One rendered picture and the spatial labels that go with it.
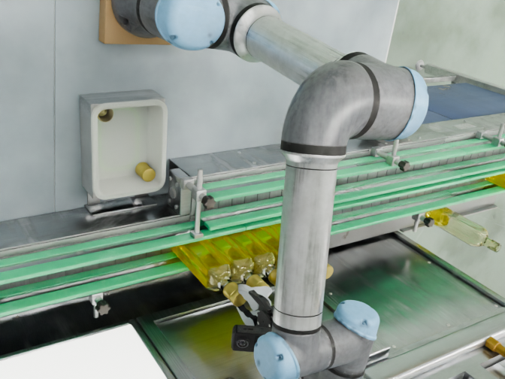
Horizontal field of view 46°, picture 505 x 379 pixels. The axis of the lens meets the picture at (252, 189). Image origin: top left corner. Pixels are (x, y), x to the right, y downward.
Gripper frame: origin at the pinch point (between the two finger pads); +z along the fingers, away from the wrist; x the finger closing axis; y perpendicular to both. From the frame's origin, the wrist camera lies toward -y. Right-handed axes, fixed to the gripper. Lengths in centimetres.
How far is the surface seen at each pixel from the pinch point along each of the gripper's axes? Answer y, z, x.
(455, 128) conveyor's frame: 101, 32, 15
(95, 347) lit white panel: -27.1, 11.6, -11.9
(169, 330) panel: -10.6, 10.4, -12.3
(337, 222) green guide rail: 46, 23, -3
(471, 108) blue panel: 134, 52, 13
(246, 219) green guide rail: 13.2, 19.1, 6.5
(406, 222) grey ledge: 81, 27, -13
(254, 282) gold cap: 4.7, 1.4, 1.6
